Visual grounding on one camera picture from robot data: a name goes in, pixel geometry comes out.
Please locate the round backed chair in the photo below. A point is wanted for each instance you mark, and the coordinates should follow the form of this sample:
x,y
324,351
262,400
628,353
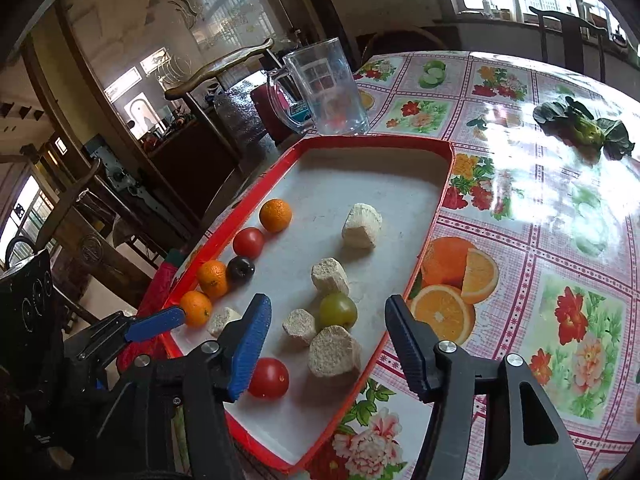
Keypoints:
x,y
400,35

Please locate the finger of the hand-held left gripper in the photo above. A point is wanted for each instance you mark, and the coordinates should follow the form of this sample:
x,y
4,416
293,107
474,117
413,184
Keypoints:
x,y
155,322

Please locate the carved wooden chair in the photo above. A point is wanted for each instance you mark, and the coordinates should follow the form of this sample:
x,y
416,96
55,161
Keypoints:
x,y
90,240

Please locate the dark plum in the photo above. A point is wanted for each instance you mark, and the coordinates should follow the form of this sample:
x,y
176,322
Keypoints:
x,y
241,270

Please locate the pink plastic container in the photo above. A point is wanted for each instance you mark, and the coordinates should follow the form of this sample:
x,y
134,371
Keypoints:
x,y
265,110

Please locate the floral fruit print tablecloth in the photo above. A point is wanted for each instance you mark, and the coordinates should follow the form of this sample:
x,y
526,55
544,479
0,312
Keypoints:
x,y
525,220

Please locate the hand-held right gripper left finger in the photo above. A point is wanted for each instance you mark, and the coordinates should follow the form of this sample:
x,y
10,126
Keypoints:
x,y
250,350

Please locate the dark wooden chair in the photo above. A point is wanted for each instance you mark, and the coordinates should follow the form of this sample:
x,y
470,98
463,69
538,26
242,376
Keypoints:
x,y
570,30

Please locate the red rimmed white tray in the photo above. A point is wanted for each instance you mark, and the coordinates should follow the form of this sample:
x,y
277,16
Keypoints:
x,y
350,175

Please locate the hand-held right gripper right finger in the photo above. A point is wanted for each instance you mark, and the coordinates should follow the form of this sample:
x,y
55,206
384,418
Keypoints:
x,y
407,355

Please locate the wooden chair with curved rail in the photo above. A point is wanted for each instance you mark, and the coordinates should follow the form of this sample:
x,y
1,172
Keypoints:
x,y
220,67

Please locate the orange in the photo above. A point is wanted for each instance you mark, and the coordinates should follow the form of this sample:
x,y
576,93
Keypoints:
x,y
213,278
196,308
275,215

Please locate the green round fruit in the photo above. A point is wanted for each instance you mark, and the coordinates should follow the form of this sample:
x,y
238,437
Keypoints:
x,y
338,310

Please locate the red tomato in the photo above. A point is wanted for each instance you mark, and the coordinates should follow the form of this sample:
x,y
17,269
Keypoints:
x,y
248,241
270,377

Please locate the clear plastic pitcher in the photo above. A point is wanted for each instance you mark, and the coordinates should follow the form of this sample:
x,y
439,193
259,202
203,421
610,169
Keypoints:
x,y
330,85

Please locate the leafy green vegetable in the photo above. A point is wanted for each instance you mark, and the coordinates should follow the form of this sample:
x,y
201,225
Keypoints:
x,y
585,127

